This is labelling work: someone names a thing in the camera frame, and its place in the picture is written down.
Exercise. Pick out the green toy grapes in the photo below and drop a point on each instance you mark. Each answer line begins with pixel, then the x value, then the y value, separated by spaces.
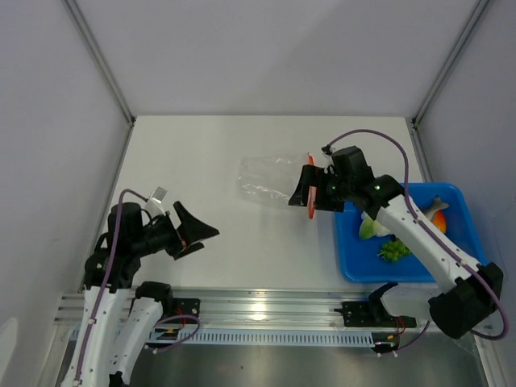
pixel 394 251

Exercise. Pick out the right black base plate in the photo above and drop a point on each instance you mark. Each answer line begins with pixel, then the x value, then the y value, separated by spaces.
pixel 369 314

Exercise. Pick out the aluminium frame post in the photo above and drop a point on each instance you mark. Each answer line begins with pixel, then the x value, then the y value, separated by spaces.
pixel 467 32
pixel 94 50

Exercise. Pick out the left aluminium frame post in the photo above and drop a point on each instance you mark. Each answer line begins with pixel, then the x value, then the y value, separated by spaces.
pixel 94 50

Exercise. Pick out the grey toy fish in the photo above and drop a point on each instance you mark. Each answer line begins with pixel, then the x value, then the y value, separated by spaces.
pixel 437 205

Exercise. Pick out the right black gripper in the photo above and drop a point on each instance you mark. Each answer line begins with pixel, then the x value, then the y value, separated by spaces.
pixel 310 176

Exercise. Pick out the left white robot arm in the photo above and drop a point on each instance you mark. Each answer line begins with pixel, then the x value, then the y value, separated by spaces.
pixel 118 317

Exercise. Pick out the aluminium mounting rail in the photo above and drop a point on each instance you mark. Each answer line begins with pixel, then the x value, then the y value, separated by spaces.
pixel 265 309

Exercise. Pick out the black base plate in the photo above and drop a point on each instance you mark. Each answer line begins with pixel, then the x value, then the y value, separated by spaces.
pixel 369 314
pixel 179 308

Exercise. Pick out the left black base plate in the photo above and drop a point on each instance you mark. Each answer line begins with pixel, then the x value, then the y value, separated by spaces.
pixel 179 308

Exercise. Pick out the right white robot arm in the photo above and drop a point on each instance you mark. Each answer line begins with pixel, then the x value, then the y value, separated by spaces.
pixel 469 292

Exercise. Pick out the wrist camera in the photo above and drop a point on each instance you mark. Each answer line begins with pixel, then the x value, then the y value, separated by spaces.
pixel 155 201
pixel 348 162

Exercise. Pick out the clear zip bag orange zipper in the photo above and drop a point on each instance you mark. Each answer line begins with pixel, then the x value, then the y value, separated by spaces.
pixel 271 180

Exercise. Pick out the white toy cauliflower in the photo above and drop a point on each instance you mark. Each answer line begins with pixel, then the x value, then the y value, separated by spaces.
pixel 371 228

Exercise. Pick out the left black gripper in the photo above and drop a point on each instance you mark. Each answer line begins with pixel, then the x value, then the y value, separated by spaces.
pixel 189 231

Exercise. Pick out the blue plastic tray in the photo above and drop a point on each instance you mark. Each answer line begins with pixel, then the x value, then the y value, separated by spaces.
pixel 358 258

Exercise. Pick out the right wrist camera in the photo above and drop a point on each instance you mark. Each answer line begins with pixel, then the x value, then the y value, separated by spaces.
pixel 348 162

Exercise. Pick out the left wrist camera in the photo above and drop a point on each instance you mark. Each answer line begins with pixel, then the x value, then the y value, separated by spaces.
pixel 155 201

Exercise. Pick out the white slotted cable duct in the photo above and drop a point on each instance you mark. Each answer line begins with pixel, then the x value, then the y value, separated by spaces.
pixel 331 338

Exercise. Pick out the right aluminium frame post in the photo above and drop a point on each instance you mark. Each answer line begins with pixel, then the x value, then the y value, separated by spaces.
pixel 467 32

